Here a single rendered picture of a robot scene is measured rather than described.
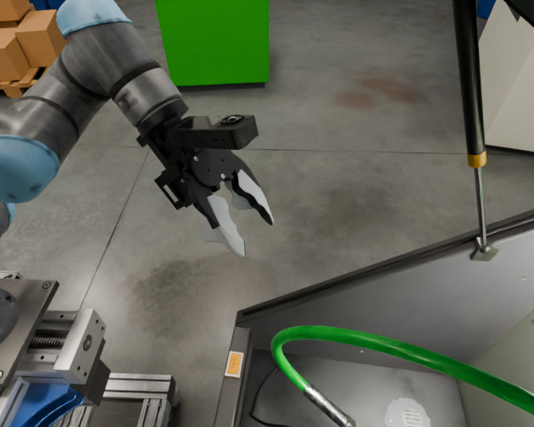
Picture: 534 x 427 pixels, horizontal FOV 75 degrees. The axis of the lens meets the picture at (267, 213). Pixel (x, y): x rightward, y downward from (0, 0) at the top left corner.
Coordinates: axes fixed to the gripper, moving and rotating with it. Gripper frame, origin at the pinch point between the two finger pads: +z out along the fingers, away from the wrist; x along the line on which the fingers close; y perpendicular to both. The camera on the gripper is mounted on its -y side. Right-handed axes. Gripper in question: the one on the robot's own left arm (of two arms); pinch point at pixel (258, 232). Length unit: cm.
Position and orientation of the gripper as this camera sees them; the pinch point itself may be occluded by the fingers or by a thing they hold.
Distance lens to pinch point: 48.2
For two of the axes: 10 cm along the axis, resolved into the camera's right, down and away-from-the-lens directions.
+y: -6.7, 2.9, 6.9
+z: 5.6, 8.0, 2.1
